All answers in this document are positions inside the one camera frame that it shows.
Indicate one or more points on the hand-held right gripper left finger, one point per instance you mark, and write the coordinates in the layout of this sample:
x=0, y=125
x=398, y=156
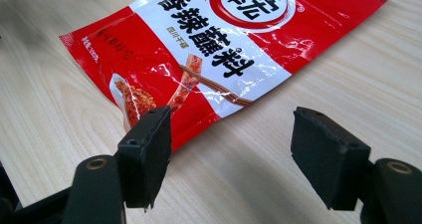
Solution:
x=143, y=157

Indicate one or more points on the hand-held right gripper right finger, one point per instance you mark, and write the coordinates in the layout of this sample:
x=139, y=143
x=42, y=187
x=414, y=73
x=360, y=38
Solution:
x=328, y=157

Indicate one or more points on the red and white seasoning packet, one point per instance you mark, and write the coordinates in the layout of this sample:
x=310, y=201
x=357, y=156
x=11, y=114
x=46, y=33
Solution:
x=232, y=44

